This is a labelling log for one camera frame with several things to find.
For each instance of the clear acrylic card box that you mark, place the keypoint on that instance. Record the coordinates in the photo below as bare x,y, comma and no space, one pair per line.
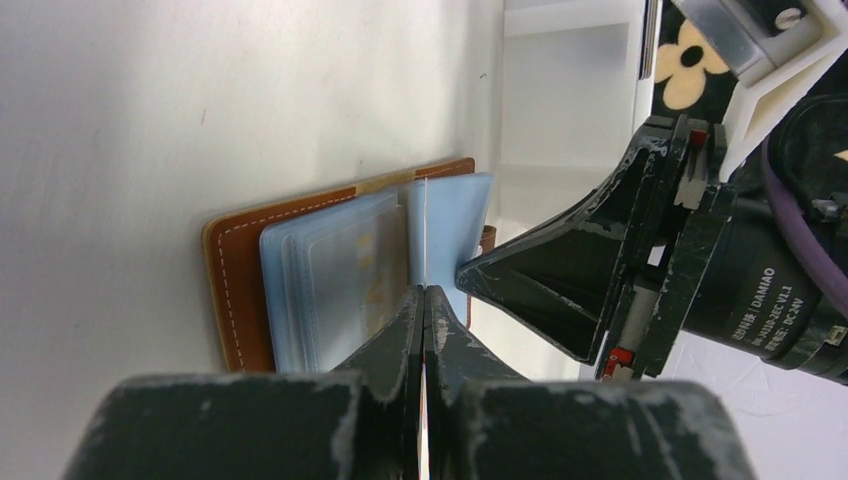
571,101

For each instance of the silver VIP credit card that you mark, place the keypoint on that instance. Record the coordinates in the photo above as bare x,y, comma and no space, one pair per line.
354,270

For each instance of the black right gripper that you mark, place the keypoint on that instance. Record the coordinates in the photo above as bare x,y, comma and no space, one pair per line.
555,277

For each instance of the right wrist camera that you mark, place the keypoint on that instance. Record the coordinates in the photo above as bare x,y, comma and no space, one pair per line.
777,50

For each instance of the brown leather card holder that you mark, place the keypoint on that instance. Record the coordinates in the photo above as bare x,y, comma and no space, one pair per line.
253,268

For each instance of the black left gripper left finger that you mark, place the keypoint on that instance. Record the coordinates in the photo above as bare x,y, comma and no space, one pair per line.
357,421

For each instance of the black patterned blanket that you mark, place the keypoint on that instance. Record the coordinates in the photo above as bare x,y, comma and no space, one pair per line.
690,78

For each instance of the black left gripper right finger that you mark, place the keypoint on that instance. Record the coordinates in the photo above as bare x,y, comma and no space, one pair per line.
486,421

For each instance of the stack of white cards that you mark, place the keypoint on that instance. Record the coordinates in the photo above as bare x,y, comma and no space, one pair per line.
652,13

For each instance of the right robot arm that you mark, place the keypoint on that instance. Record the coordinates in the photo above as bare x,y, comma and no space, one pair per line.
776,287

